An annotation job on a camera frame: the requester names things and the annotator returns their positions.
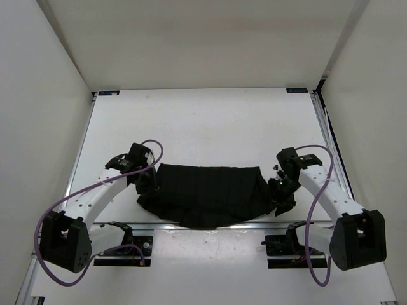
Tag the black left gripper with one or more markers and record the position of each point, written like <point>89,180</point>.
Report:
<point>152,187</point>

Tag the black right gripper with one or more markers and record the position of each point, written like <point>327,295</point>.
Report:
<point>272,183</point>

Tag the black skirt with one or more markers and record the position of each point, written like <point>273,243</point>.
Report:
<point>210,196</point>

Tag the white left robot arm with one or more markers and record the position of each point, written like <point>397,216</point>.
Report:
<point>69,238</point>

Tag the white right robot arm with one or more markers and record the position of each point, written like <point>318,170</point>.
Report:
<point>357,238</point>

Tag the blue label sticker right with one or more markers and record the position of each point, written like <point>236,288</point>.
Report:
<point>297,90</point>

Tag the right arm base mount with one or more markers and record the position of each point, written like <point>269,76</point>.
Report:
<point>283,250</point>

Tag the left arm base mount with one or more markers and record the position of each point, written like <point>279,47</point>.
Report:
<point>125,246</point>

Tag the aluminium table edge rail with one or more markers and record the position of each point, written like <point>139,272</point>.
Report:
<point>242,225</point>

